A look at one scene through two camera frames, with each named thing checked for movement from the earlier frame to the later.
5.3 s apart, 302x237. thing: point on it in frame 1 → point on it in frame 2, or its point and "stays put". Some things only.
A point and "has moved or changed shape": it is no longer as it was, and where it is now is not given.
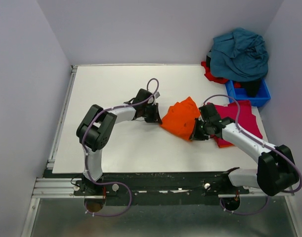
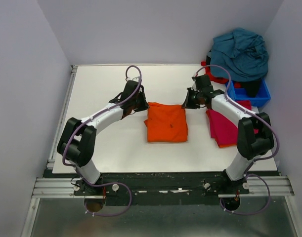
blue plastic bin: [262, 96] stays put
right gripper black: [197, 129] → [188, 98]
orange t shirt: [181, 117] has moved or changed shape
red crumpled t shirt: [220, 80] stays put
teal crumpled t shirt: [240, 55] stays put
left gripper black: [153, 112] → [143, 99]
